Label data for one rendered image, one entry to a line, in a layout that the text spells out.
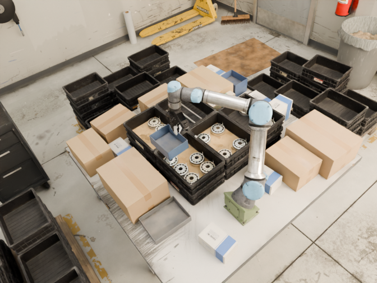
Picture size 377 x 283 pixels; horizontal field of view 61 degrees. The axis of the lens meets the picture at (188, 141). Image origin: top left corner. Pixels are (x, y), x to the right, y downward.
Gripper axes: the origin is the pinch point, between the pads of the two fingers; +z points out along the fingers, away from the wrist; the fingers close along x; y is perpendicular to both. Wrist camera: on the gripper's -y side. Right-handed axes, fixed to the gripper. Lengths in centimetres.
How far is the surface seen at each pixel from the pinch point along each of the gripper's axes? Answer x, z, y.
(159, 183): 21.2, 24.0, -9.0
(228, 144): -37.7, 25.1, -7.4
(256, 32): -289, 83, 202
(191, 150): -14.2, 27.4, 5.4
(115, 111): 8, 27, 78
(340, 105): -172, 46, -15
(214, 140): -33.1, 25.6, 1.9
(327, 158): -73, 16, -62
